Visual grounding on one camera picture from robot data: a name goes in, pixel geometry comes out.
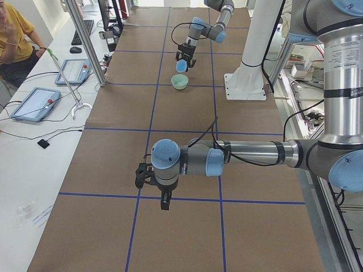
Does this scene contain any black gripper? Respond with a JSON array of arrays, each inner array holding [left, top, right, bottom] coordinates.
[[135, 162, 178, 210], [175, 42, 196, 69]]

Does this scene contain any light blue plastic cup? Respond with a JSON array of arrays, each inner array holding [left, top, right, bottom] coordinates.
[[176, 59, 188, 73]]

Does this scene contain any pale green bowl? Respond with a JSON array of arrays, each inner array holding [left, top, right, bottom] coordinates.
[[171, 74, 189, 90]]

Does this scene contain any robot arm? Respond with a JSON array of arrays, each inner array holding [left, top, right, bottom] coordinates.
[[135, 1, 362, 210], [171, 0, 234, 73]]

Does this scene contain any blue teach pendant far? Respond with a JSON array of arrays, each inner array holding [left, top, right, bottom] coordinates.
[[61, 59, 91, 85]]

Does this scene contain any blue teach pendant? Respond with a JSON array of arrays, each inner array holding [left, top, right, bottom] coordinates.
[[61, 59, 91, 85], [10, 87, 61, 122]]

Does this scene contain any black keyboard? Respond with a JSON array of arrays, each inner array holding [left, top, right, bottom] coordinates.
[[70, 19, 95, 46]]

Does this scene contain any black computer mouse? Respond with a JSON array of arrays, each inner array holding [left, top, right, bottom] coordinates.
[[69, 46, 82, 54]]

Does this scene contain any reacher grabber stick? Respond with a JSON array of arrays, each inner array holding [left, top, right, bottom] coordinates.
[[47, 48, 92, 119]]

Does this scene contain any small black square pad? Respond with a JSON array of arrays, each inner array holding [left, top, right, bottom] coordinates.
[[37, 139, 50, 149]]

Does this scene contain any blue teach pendant near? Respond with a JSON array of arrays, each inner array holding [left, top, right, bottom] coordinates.
[[10, 87, 61, 122]]

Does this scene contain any person in yellow shirt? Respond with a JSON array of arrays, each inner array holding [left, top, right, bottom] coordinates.
[[1, 1, 47, 88]]

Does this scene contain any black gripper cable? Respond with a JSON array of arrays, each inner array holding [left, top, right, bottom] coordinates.
[[171, 22, 205, 46]]

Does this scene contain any white pedestal column base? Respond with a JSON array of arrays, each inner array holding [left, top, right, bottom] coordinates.
[[224, 0, 285, 101]]

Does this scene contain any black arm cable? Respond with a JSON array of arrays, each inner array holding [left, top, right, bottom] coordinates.
[[187, 114, 281, 167]]

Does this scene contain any aluminium frame post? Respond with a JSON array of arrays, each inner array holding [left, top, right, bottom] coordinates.
[[65, 0, 105, 87]]

